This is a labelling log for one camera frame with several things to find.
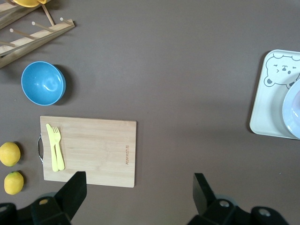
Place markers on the wooden peg dish rack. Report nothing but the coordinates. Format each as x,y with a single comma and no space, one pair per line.
35,37

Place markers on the pale lavender plate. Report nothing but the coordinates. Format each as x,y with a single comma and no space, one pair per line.
293,112

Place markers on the yellow cup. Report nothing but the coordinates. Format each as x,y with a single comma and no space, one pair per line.
28,2

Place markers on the yellow plastic fork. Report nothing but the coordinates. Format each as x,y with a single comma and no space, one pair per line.
50,140
60,159

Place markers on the blue bowl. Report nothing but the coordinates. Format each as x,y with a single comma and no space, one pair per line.
42,84

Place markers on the cream bear print tray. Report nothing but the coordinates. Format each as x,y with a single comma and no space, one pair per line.
264,112

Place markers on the bamboo cutting board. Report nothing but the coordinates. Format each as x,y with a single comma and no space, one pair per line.
98,152

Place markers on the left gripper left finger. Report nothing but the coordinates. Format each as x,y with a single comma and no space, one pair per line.
68,199

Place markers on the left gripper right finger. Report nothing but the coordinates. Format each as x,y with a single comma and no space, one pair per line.
206,204

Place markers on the yellow lemon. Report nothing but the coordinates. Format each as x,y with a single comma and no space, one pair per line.
9,154
13,183

